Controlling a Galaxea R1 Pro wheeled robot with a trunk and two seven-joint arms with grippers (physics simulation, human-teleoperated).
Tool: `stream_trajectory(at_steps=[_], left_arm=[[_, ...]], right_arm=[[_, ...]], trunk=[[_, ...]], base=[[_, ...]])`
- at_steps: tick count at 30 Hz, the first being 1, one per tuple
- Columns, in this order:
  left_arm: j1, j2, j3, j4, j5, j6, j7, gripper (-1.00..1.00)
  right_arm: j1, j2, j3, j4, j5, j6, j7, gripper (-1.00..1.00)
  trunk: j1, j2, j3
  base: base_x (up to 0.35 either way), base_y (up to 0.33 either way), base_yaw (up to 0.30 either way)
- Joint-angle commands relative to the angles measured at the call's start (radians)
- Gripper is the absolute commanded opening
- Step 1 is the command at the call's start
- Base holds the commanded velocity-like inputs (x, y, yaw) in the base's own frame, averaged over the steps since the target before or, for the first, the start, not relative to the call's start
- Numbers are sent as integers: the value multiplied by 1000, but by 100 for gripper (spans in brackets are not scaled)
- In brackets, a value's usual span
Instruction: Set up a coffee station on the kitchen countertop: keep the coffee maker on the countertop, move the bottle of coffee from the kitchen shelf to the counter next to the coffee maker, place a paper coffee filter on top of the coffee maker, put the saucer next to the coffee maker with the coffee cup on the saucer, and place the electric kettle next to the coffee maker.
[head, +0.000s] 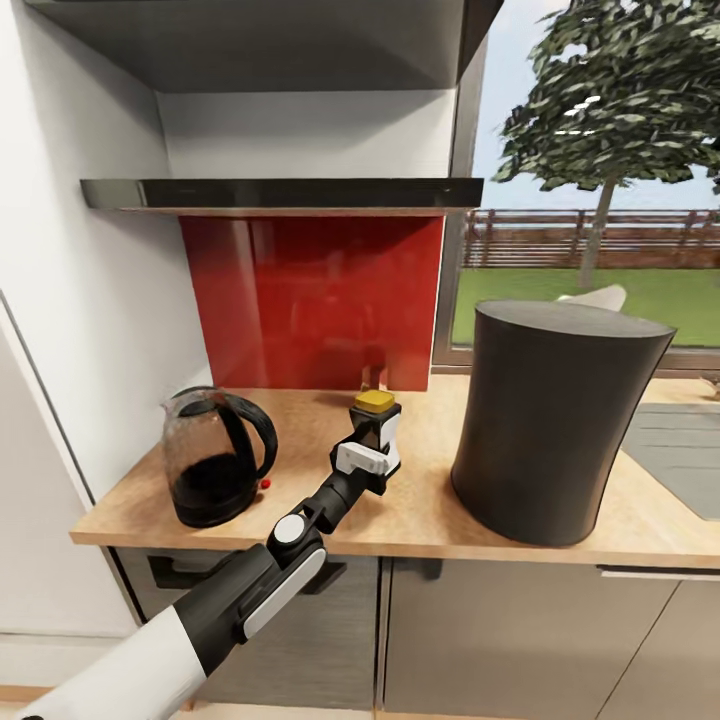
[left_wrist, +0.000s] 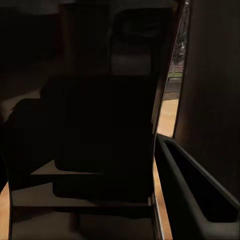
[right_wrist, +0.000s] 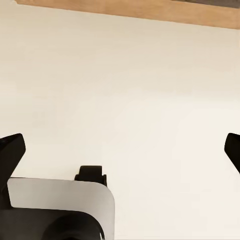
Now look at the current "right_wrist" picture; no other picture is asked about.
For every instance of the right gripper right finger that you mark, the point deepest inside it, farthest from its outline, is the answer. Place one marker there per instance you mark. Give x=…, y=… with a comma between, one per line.
x=232, y=149

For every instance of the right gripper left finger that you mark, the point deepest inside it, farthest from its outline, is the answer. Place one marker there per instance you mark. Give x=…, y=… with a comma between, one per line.
x=12, y=149

